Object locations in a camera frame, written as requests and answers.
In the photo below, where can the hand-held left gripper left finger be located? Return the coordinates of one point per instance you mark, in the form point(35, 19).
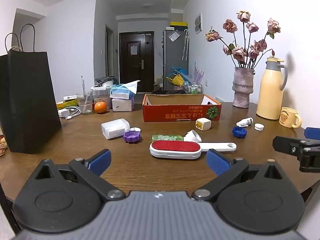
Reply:
point(100, 161)

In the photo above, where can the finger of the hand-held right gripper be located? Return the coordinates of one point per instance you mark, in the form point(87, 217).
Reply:
point(313, 133)
point(285, 144)

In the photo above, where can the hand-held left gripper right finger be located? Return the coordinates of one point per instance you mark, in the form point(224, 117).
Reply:
point(217, 161)

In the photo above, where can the white bottle cap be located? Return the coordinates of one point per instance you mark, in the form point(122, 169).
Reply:
point(259, 126)

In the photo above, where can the white conical plastic cap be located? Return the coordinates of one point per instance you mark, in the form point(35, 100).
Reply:
point(193, 136)

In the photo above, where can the clear plastic box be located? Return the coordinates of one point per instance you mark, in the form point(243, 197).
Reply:
point(113, 128)

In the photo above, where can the blue bottle cap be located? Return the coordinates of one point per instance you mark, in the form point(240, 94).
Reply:
point(239, 132)

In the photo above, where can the purple bottle cap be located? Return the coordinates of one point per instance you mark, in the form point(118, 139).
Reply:
point(131, 137)

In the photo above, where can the red and white lint brush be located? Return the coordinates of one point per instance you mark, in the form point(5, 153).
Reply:
point(175, 147)

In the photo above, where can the small white spray bottle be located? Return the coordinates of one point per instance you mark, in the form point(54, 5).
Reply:
point(246, 121)

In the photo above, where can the white lid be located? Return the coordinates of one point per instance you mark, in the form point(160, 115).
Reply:
point(136, 129)

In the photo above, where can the green spray bottle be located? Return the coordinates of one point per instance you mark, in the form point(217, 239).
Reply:
point(165, 138)

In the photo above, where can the orange cardboard box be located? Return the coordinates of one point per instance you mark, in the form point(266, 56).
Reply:
point(175, 115)

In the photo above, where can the yellow bear mug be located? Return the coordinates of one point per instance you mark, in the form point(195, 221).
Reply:
point(287, 117)

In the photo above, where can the orange fruit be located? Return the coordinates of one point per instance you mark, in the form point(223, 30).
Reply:
point(100, 107)

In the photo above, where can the yellow thermos jug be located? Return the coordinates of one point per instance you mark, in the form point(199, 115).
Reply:
point(271, 92)

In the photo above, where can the clear drinking glass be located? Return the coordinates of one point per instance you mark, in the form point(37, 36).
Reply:
point(84, 105)

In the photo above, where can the purple tissue pack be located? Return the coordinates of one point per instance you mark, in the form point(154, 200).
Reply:
point(122, 105)

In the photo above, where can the clear food container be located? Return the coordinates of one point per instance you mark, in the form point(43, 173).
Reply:
point(101, 96)

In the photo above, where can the yellow packet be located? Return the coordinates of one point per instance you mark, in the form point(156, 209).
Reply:
point(66, 103)

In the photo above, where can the small white box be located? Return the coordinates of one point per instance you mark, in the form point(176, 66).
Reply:
point(70, 97)

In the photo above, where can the pink textured vase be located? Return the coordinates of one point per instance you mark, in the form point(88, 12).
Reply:
point(242, 87)

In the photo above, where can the blue tissue pack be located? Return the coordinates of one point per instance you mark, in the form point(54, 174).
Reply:
point(120, 92)

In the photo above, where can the white drinking straw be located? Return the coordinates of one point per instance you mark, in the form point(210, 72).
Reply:
point(83, 85)

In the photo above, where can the pink plastic bin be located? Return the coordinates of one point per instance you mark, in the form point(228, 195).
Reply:
point(178, 87)

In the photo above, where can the yellow bag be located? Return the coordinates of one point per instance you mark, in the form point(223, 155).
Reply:
point(176, 80)

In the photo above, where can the dark brown entrance door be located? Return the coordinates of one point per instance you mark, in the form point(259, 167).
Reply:
point(136, 75)

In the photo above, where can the black paper bag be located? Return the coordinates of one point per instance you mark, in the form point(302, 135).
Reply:
point(27, 100)

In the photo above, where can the blue folded rack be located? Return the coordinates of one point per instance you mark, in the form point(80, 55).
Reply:
point(178, 70)

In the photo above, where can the snack packet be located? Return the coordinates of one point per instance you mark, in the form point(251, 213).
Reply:
point(2, 142)

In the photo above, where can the dried pink roses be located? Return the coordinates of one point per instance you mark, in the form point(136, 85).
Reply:
point(240, 52)

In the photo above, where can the dark framed glass door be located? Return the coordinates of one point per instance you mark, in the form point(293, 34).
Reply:
point(109, 55)

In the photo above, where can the grey refrigerator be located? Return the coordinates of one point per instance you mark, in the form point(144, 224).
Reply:
point(175, 55)

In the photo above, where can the white paper notice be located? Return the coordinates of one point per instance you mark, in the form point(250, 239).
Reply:
point(133, 50)

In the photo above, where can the white folded umbrella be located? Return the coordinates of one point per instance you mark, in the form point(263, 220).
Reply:
point(185, 45)

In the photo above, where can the clear plastic bag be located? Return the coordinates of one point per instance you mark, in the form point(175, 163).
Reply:
point(174, 36)

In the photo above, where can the yellow and black box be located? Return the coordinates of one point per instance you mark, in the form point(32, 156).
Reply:
point(178, 25)

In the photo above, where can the white wall panel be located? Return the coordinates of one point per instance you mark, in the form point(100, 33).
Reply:
point(198, 23)

